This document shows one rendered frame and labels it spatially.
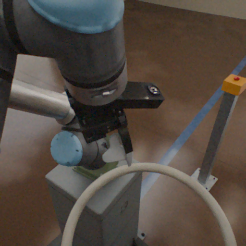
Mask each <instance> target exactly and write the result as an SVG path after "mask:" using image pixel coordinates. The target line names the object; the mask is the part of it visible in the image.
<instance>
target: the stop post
mask: <svg viewBox="0 0 246 246"><path fill-rule="evenodd" d="M234 76H236V75H234V74H231V75H230V76H229V77H227V78H226V79H225V80H224V82H223V84H222V87H221V90H222V91H224V94H223V97H222V100H221V104H220V108H219V111H218V113H217V116H216V120H215V123H214V126H213V129H212V133H211V135H210V138H209V142H208V145H207V148H206V152H205V156H204V159H203V162H202V165H201V169H200V168H198V169H197V170H196V171H195V172H194V173H193V174H192V176H191V178H193V179H194V180H196V181H197V182H199V183H200V184H201V185H202V186H203V187H204V188H205V189H206V190H207V191H209V190H210V189H211V187H212V186H213V185H214V184H215V182H216V181H217V180H218V179H217V178H216V177H214V176H212V175H210V174H211V171H212V168H213V165H214V162H215V159H216V157H217V155H218V152H219V149H220V146H221V143H222V140H223V137H224V134H225V131H226V130H227V126H228V124H229V121H230V118H231V115H232V112H233V111H234V108H235V104H236V101H237V99H238V96H239V95H240V94H241V93H242V92H243V91H244V90H245V89H246V78H243V77H240V76H239V77H240V80H234Z"/></svg>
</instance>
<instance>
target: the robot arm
mask: <svg viewBox="0 0 246 246"><path fill-rule="evenodd" d="M123 14H124V1H123V0H0V142H1V139H2V133H3V129H4V123H5V118H6V113H7V110H8V108H9V109H13V110H18V111H24V112H29V113H33V114H38V115H42V116H45V117H50V118H54V119H56V121H57V122H58V123H59V124H62V127H61V132H60V133H58V134H57V135H55V136H54V138H53V139H52V142H51V148H50V150H51V154H52V157H53V158H54V160H55V161H56V162H57V163H59V164H61V165H64V166H70V167H71V166H83V167H84V168H86V169H89V170H97V169H100V168H101V167H103V166H104V165H105V164H106V163H108V162H115V161H122V160H126V161H127V164H128V167H129V166H131V165H132V161H133V157H134V154H133V147H132V141H131V138H130V134H129V131H128V127H127V125H128V122H127V117H126V114H125V111H124V110H123V109H157V108H158V107H159V106H160V105H161V104H162V102H163V101H164V100H165V98H164V96H163V95H162V93H161V91H160V89H159V88H158V87H157V84H156V83H152V82H137V81H128V80H127V63H126V54H125V38H124V24H123ZM18 54H23V55H29V56H35V57H46V58H52V59H55V62H56V64H57V66H58V69H59V71H60V72H61V74H62V76H63V79H64V81H65V84H66V85H64V86H63V87H64V90H65V92H63V93H59V92H55V91H52V90H51V89H48V88H44V87H41V86H37V85H34V84H31V83H29V82H26V81H23V80H20V79H16V78H14V73H15V68H16V62H17V56H18ZM115 130H118V133H114V134H112V135H111V136H110V137H109V142H110V146H109V143H108V141H107V140H106V138H105V137H106V134H107V133H110V132H113V131H115ZM118 138H119V139H120V142H121V145H120V142H119V139H118Z"/></svg>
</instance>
